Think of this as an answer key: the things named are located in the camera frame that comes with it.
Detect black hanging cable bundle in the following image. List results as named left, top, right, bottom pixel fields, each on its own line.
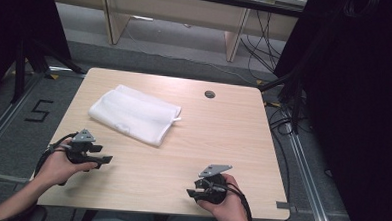
left=237, top=8, right=286, bottom=82

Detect black floor cables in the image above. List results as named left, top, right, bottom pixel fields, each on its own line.
left=263, top=99, right=317, bottom=145

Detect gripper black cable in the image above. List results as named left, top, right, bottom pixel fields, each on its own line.
left=208, top=180, right=256, bottom=221
left=33, top=130, right=81, bottom=180

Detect metal floor rail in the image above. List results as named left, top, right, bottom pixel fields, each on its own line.
left=0, top=71, right=43, bottom=166
left=280, top=122, right=339, bottom=221

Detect black tripod stand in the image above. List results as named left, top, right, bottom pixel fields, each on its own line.
left=9, top=36, right=89, bottom=108
left=257, top=64, right=308, bottom=135

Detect white mesh laundry bag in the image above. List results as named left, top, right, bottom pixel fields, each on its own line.
left=85, top=82, right=184, bottom=149

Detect grey tape strip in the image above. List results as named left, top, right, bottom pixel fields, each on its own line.
left=275, top=200, right=298, bottom=215

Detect person's left hand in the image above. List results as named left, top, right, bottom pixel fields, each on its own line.
left=35, top=136, right=101, bottom=189

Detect person's legs in jeans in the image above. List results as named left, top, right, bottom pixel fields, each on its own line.
left=89, top=210, right=217, bottom=221

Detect light wooden desk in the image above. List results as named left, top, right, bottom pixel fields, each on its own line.
left=45, top=0, right=311, bottom=66

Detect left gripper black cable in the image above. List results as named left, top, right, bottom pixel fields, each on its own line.
left=33, top=130, right=81, bottom=180

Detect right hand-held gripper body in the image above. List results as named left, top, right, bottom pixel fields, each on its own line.
left=197, top=163, right=234, bottom=206

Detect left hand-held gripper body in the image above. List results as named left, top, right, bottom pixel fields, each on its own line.
left=65, top=128, right=97, bottom=165

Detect black curtain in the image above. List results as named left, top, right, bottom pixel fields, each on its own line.
left=267, top=0, right=392, bottom=221
left=0, top=0, right=75, bottom=101

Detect person's right hand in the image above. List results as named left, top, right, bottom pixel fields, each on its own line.
left=196, top=172, right=259, bottom=221

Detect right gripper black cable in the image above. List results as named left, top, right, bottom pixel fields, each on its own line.
left=208, top=180, right=256, bottom=221

